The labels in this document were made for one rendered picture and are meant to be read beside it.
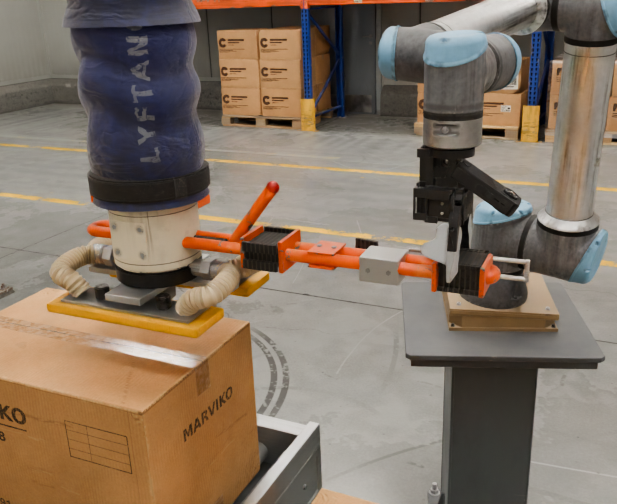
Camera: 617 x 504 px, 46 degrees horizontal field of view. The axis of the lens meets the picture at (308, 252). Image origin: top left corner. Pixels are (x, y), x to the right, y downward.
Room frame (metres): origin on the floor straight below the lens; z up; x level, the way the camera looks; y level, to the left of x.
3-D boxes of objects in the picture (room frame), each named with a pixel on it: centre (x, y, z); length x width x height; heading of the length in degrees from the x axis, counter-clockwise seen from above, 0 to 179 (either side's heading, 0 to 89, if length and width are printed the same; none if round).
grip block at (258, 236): (1.24, 0.07, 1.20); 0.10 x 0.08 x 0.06; 156
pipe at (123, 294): (1.34, 0.30, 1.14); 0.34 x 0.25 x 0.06; 66
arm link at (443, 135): (1.10, -0.23, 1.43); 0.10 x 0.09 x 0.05; 155
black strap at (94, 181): (1.34, 0.29, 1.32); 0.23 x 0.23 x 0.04
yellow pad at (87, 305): (1.25, 0.33, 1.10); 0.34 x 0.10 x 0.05; 66
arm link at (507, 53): (1.20, -0.29, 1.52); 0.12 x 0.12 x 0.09; 53
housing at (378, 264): (1.15, -0.13, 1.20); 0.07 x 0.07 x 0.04; 66
